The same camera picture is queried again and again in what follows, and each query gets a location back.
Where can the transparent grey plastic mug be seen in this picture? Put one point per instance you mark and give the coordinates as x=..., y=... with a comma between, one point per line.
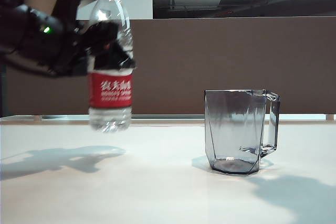
x=231, y=129

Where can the tan partition end bracket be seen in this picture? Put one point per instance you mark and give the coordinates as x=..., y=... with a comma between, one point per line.
x=330, y=117

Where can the clear red-label water bottle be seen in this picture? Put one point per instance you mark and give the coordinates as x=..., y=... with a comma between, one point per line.
x=110, y=93

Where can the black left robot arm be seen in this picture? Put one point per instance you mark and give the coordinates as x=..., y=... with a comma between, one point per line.
x=26, y=40

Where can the short grey partition foot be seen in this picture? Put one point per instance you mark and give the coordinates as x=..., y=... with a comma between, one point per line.
x=52, y=116

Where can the brown desk partition panel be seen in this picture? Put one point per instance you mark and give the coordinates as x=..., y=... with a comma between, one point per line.
x=197, y=64

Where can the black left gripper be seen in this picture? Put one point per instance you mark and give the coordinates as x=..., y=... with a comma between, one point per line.
x=71, y=58

